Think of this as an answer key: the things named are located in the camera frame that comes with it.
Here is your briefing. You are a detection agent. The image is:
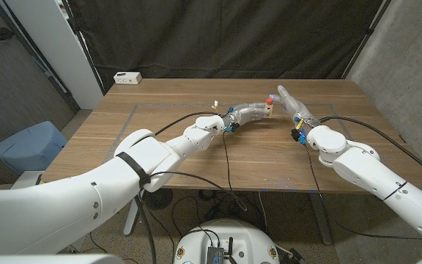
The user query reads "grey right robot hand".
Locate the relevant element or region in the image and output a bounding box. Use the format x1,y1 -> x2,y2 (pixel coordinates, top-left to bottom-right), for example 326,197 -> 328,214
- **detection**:
269,84 -> 322,146

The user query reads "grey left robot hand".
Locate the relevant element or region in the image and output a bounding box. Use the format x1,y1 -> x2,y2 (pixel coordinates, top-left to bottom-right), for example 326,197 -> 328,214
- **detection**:
221,102 -> 269,133

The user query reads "black backdrop curtain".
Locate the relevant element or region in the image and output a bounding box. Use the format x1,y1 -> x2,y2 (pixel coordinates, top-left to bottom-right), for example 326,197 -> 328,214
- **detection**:
66,0 -> 391,92

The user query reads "large wooden panel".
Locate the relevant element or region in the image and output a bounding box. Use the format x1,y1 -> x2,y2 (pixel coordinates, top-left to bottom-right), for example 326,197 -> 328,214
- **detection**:
103,103 -> 388,194

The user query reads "black backdrop stand pole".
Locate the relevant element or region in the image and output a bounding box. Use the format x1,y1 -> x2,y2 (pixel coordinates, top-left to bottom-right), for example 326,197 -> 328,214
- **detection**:
61,0 -> 106,95
341,0 -> 393,80

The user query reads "grey table leg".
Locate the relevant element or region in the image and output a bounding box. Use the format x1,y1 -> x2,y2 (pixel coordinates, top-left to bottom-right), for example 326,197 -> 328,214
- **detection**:
308,192 -> 333,246

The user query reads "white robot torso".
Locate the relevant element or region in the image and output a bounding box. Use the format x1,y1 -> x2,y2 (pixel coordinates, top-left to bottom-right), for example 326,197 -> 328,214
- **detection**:
174,219 -> 281,264

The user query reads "round black fan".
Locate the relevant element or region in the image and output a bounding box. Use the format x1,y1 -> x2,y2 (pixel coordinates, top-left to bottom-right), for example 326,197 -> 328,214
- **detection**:
144,188 -> 174,211

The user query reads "white power strip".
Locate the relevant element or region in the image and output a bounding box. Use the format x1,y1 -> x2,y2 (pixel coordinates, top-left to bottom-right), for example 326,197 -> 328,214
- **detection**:
113,71 -> 143,85

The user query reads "grey electronics box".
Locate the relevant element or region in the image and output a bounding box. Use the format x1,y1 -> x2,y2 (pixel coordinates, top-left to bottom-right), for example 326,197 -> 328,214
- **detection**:
206,246 -> 226,264

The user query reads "white table leg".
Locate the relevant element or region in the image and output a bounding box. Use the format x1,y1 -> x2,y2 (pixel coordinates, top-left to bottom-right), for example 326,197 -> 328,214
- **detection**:
122,192 -> 146,236

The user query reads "blue plastic bin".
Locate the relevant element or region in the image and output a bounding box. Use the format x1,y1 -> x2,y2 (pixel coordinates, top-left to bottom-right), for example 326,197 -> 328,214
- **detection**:
0,121 -> 68,175

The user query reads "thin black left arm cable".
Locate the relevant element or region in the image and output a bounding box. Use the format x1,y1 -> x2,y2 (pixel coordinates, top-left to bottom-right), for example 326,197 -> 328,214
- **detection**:
133,131 -> 248,264

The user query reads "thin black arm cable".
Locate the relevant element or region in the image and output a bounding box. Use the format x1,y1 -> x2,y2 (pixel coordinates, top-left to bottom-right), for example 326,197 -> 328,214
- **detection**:
304,144 -> 422,243
133,131 -> 248,264

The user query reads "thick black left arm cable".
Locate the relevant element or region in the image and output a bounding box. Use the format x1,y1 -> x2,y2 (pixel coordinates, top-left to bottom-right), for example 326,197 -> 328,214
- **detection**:
154,111 -> 219,137

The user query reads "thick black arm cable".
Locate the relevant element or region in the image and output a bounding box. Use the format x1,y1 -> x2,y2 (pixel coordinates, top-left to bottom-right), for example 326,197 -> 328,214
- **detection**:
154,111 -> 219,137
319,115 -> 422,183

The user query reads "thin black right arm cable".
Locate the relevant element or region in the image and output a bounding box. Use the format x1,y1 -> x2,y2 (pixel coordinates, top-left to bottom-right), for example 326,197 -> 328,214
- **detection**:
304,144 -> 422,243

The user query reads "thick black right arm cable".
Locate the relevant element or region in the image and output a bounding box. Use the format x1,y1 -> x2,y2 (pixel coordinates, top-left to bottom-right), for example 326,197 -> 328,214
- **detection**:
319,115 -> 422,183

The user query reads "black floor cable bundle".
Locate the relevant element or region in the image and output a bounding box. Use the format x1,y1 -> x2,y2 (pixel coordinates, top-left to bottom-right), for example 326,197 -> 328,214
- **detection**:
170,188 -> 270,235

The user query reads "white floor cable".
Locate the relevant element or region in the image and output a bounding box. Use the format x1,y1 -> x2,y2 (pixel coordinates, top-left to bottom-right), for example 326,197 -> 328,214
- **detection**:
257,191 -> 269,230

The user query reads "black door handle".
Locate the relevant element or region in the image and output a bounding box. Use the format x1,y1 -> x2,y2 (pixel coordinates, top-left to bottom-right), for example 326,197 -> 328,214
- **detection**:
0,26 -> 15,41

